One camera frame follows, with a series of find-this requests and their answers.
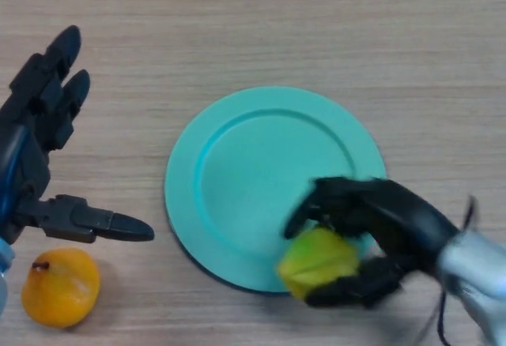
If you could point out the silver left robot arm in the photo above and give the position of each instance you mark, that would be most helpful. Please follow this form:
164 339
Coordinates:
3 275

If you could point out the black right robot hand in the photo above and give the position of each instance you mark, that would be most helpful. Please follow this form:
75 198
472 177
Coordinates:
395 211

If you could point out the green round plate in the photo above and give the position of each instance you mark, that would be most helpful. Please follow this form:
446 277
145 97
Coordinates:
245 176

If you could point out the yellow green starfruit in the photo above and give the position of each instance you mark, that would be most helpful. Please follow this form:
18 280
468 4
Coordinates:
316 259

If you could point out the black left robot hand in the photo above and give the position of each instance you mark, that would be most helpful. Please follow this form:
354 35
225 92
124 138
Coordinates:
27 156

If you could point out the orange yellow pear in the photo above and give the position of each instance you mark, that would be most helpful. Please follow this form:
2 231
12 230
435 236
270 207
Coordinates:
61 290

